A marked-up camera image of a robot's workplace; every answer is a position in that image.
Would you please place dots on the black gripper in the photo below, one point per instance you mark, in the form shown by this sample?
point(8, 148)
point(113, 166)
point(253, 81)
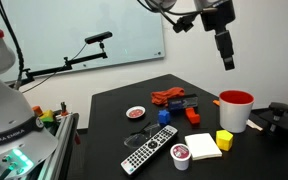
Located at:
point(217, 15)

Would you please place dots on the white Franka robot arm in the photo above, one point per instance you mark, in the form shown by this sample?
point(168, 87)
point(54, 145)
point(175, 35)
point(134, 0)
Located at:
point(4, 110)

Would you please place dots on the white cup with red inside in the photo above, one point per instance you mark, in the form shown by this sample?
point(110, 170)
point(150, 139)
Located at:
point(235, 116)

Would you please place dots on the orange cloth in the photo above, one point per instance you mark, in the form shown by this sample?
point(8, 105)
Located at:
point(167, 96)

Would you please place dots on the orange plastic block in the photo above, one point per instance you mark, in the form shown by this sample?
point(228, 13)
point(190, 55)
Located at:
point(193, 117)

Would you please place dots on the blue star block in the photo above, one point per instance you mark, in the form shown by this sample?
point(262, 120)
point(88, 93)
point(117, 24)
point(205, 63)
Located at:
point(164, 118)

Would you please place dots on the yellow pentagon block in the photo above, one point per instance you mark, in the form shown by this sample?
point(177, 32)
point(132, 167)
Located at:
point(224, 140)

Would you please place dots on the white notepad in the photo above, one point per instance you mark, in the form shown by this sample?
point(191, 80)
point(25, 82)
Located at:
point(202, 146)

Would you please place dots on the small red and white plate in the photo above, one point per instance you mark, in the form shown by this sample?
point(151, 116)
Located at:
point(135, 112)

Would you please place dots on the white coffee pod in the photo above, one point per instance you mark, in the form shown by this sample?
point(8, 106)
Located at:
point(180, 158)

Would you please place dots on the grey remote control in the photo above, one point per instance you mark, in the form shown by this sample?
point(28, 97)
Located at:
point(149, 150)

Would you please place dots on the black glasses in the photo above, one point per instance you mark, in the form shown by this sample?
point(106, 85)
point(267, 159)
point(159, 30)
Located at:
point(132, 140)

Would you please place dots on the black and orange clamp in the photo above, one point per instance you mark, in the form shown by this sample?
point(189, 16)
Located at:
point(63, 108)

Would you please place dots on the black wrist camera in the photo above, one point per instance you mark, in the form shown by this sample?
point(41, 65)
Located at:
point(183, 24)

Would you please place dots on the black knob mount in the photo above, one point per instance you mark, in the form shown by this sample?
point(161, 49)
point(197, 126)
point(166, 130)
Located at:
point(279, 108)

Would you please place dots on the black stereo camera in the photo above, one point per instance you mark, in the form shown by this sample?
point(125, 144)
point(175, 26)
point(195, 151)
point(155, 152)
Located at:
point(99, 37)

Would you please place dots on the red frame clip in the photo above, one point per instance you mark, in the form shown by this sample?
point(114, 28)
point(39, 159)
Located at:
point(77, 139)

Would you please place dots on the aluminium rail frame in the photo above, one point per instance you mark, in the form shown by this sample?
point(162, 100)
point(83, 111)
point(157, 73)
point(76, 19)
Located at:
point(62, 140)

